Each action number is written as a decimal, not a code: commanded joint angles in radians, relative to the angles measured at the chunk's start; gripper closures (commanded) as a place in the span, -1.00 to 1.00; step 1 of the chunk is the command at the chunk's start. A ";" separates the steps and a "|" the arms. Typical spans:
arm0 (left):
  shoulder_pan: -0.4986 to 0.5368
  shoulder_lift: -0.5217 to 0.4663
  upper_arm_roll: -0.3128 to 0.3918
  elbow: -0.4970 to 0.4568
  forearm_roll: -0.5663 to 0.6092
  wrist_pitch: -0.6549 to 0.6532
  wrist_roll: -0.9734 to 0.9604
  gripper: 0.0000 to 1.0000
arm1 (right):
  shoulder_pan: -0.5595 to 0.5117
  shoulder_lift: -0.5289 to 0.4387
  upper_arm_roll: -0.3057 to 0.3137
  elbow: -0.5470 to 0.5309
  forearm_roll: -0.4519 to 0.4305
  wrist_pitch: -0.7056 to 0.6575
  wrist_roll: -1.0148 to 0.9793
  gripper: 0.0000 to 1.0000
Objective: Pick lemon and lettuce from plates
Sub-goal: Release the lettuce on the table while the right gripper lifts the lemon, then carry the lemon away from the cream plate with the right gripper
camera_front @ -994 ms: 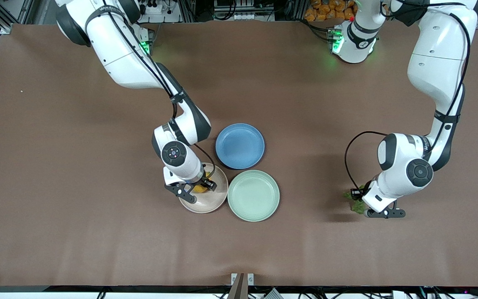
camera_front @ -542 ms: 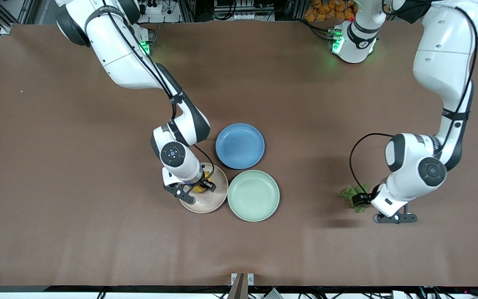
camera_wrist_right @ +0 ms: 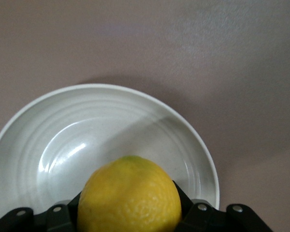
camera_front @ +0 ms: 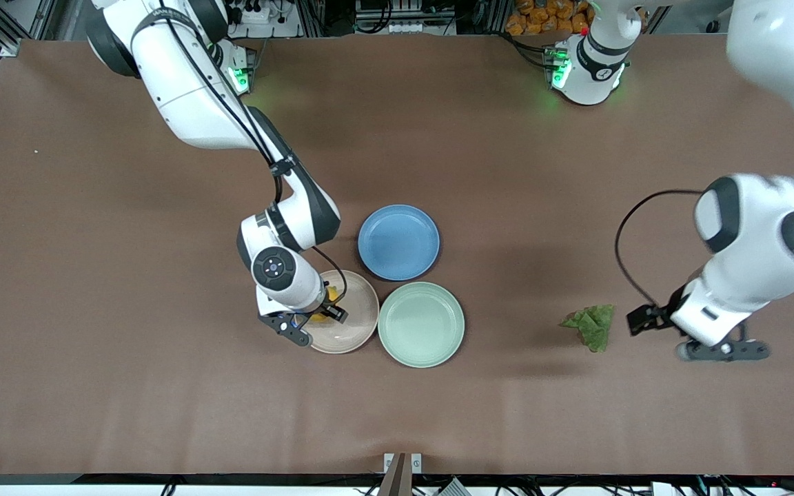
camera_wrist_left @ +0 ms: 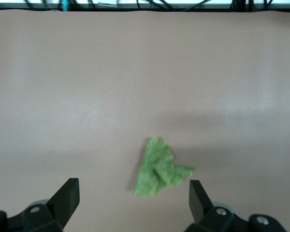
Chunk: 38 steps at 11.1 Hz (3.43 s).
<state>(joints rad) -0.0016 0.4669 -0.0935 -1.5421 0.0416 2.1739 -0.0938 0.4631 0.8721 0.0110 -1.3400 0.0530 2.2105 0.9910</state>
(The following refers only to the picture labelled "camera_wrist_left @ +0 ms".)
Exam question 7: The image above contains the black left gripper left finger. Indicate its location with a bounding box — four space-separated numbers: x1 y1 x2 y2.
21 178 81 232

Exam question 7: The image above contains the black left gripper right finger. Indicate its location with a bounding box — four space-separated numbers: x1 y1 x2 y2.
185 179 235 232

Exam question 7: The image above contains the green lettuce leaf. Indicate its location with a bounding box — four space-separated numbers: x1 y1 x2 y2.
134 137 196 198

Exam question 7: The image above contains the black cable loop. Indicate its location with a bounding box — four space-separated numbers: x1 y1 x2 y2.
135 0 210 12

